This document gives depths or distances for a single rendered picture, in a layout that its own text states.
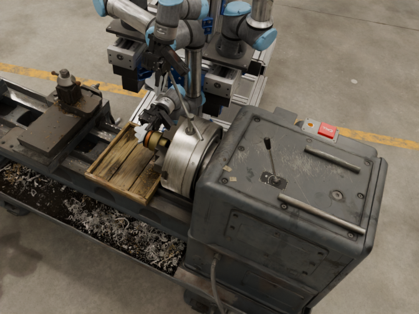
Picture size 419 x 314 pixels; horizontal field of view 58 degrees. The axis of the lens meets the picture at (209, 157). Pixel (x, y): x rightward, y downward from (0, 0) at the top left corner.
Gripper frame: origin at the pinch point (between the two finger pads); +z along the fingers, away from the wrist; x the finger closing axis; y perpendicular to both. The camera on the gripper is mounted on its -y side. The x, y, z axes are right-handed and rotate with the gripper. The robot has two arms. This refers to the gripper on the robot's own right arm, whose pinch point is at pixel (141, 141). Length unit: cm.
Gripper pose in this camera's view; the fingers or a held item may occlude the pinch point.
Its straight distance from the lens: 155.4
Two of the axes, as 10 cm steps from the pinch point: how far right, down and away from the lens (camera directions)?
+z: -4.3, 6.8, -5.9
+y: -9.0, -4.0, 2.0
